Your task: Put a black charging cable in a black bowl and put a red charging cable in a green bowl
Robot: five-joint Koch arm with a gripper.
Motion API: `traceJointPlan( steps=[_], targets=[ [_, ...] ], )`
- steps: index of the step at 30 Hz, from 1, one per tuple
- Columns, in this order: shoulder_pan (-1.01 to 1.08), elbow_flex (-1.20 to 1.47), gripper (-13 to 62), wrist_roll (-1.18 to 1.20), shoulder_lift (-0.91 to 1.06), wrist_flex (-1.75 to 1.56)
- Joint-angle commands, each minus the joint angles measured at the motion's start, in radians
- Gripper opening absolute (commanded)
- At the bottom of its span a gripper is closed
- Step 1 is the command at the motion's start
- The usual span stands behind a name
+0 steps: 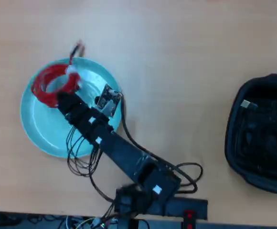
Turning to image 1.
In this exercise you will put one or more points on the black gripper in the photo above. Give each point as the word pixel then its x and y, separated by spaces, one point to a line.
pixel 83 114

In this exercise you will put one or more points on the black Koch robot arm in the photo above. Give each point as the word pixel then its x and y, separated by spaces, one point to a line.
pixel 124 152

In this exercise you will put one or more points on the green round bowl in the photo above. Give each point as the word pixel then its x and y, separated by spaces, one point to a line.
pixel 45 133

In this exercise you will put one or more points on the red table clamp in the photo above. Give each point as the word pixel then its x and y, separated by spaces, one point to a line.
pixel 189 219

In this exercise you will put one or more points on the black storage case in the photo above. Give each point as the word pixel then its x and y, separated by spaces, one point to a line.
pixel 234 155

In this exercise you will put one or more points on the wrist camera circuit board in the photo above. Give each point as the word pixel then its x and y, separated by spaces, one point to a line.
pixel 108 100

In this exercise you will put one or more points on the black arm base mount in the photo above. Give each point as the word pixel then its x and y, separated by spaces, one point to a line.
pixel 188 207

